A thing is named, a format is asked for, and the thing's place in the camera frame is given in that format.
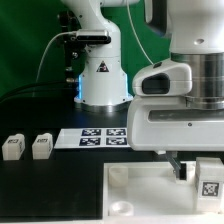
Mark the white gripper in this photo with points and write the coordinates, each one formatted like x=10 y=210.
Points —
x=166 y=124

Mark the white square tabletop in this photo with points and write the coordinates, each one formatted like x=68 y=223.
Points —
x=150 y=193

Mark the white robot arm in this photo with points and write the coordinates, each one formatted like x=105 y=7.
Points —
x=195 y=29

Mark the white sheet with AprilTags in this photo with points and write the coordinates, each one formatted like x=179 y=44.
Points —
x=92 y=138

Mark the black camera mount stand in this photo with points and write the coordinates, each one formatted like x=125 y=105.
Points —
x=74 y=53

